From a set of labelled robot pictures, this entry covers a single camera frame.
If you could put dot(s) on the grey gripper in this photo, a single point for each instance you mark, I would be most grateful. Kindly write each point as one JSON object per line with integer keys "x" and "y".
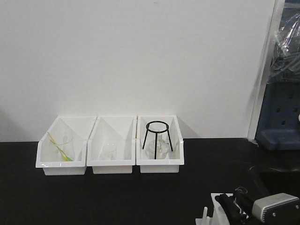
{"x": 278, "y": 209}

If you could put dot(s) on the clear glass test tube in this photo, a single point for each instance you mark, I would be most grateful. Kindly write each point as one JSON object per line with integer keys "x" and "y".
{"x": 240, "y": 195}

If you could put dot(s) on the white test tube rack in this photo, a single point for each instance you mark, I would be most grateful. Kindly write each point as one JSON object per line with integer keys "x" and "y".
{"x": 219, "y": 216}

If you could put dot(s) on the grey pegboard drying rack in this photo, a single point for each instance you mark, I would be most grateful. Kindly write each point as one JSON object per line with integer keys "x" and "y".
{"x": 279, "y": 122}

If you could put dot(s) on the black lab sink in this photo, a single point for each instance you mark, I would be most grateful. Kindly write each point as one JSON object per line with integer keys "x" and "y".
{"x": 269, "y": 181}

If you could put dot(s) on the clear glass flask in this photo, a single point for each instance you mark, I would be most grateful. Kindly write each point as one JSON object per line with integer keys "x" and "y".
{"x": 161, "y": 149}

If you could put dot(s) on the white right storage bin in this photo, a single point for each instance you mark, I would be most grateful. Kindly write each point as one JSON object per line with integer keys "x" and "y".
{"x": 174, "y": 159}

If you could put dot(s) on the white storage bin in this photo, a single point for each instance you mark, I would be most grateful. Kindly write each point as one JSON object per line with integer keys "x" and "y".
{"x": 48, "y": 158}
{"x": 174, "y": 159}
{"x": 120, "y": 130}

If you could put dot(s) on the black metal tripod stand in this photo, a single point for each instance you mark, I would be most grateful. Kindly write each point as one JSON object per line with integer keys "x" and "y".
{"x": 159, "y": 133}

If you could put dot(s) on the white middle storage bin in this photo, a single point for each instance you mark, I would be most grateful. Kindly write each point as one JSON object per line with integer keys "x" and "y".
{"x": 120, "y": 130}

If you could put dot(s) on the small clear glass beaker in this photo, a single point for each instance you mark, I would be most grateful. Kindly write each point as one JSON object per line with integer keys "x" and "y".
{"x": 108, "y": 152}

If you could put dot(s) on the plastic bag of pegs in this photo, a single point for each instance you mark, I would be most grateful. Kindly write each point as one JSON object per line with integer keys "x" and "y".
{"x": 285, "y": 66}

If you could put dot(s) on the white left storage bin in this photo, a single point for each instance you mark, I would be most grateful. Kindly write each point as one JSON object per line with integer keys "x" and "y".
{"x": 48, "y": 158}

